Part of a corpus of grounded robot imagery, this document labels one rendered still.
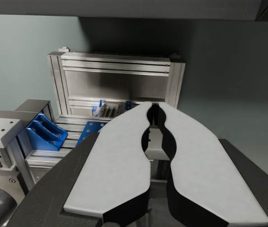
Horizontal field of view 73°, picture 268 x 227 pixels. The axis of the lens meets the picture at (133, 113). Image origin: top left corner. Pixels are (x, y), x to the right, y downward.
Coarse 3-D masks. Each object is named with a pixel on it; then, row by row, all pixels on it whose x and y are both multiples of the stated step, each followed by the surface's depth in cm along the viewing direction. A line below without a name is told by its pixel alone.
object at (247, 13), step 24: (0, 0) 33; (24, 0) 33; (48, 0) 33; (72, 0) 33; (96, 0) 32; (120, 0) 32; (144, 0) 32; (168, 0) 32; (192, 0) 32; (216, 0) 31; (240, 0) 31
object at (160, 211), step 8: (152, 200) 47; (160, 200) 47; (152, 208) 46; (160, 208) 45; (144, 216) 47; (152, 216) 45; (160, 216) 44; (168, 216) 44; (136, 224) 48; (144, 224) 45; (152, 224) 44; (160, 224) 43; (168, 224) 43; (176, 224) 43
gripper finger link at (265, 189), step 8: (224, 144) 8; (232, 152) 8; (240, 152) 8; (232, 160) 7; (240, 160) 7; (248, 160) 7; (240, 168) 7; (248, 168) 7; (256, 168) 7; (248, 176) 7; (256, 176) 7; (264, 176) 7; (248, 184) 6; (256, 184) 6; (264, 184) 6; (256, 192) 6; (264, 192) 6; (264, 200) 6; (264, 208) 6
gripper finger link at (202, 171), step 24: (168, 120) 10; (192, 120) 10; (168, 144) 9; (192, 144) 8; (216, 144) 8; (192, 168) 7; (216, 168) 7; (168, 192) 7; (192, 192) 6; (216, 192) 6; (240, 192) 6; (192, 216) 6; (216, 216) 6; (240, 216) 6; (264, 216) 6
